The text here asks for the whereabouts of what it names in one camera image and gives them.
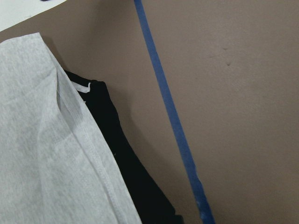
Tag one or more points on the grey cartoon print t-shirt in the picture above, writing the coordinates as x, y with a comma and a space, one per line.
55, 164

